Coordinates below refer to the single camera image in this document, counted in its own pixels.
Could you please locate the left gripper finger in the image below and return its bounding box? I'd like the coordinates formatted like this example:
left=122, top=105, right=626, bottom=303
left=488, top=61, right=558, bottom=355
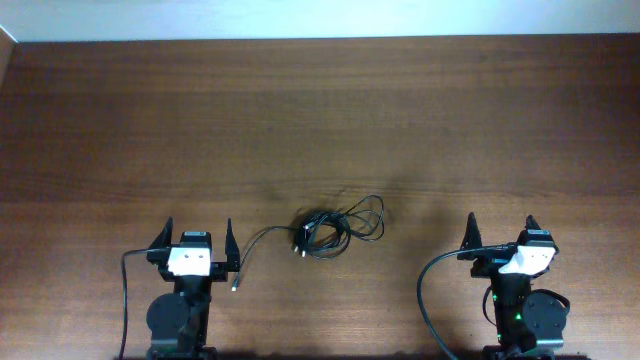
left=152, top=217, right=173, bottom=251
left=225, top=219, right=241, bottom=272

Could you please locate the long black usb cable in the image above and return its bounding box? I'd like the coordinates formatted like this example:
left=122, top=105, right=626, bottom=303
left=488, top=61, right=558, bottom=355
left=230, top=225, right=301, bottom=293

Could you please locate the black cable bundle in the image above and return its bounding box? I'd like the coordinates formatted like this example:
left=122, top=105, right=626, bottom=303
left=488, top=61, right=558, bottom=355
left=291, top=194, right=386, bottom=260

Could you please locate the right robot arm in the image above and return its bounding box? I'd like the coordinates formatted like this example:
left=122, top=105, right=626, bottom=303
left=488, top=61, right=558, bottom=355
left=457, top=214, right=570, bottom=359

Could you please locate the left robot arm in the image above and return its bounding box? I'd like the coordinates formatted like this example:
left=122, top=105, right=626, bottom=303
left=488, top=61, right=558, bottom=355
left=146, top=219, right=241, bottom=360

